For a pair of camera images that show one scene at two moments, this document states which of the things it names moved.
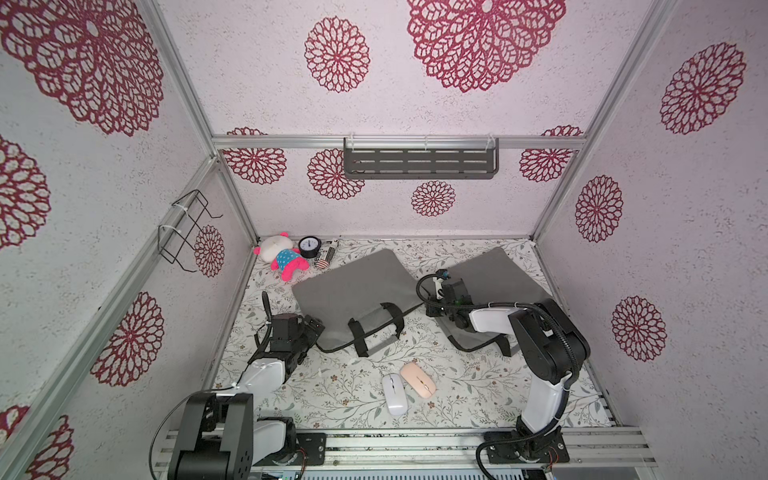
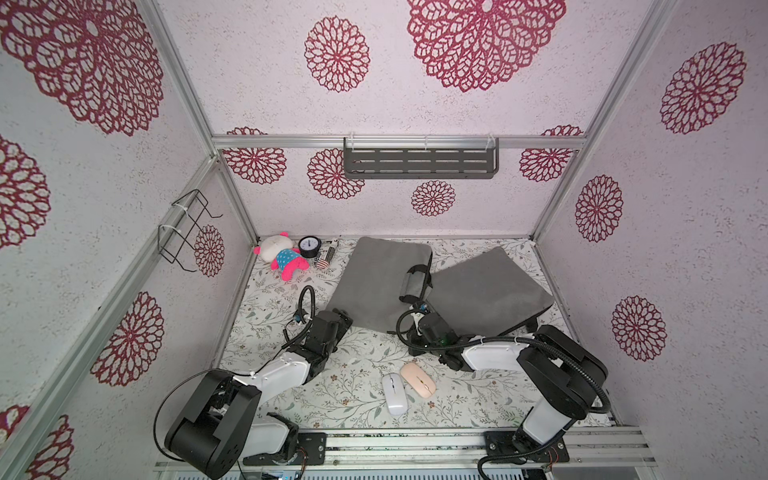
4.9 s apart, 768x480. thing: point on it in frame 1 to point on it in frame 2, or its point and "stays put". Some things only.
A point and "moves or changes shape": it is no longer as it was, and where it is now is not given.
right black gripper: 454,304 to 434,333
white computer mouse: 395,395 stays put
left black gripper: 312,335 to 345,319
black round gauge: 309,246 stays put
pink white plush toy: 281,252 stays put
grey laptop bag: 493,277 stays put
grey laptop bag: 359,302 moves or changes shape
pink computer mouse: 418,380 stays put
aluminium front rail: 607,449 stays put
